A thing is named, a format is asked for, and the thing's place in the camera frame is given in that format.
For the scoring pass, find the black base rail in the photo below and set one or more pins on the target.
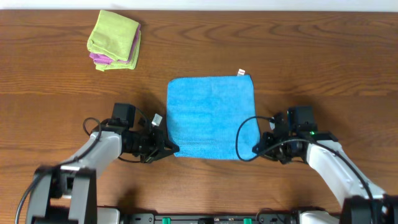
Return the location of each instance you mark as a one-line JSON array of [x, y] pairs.
[[205, 218]]

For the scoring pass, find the green folded cloth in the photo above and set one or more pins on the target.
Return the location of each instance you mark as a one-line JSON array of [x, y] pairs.
[[119, 65], [113, 36]]

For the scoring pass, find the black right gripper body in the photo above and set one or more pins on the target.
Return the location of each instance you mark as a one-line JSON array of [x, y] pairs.
[[268, 146]]

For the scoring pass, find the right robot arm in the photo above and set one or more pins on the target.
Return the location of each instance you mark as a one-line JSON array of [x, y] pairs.
[[297, 136]]

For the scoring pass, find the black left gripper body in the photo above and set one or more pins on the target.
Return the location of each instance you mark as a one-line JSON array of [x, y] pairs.
[[157, 142]]

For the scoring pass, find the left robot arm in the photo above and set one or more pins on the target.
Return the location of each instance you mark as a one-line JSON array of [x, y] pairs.
[[67, 193]]

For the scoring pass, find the blue microfiber cloth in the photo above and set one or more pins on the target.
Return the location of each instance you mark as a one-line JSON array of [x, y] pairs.
[[212, 117]]

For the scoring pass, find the green folded cloth top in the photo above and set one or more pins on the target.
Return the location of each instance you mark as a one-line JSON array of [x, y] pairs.
[[113, 36]]

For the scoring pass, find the purple folded cloth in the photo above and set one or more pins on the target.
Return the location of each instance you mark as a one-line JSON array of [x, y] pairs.
[[100, 59]]

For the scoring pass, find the green folded cloth bottom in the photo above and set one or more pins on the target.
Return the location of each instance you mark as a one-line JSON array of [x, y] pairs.
[[119, 65]]

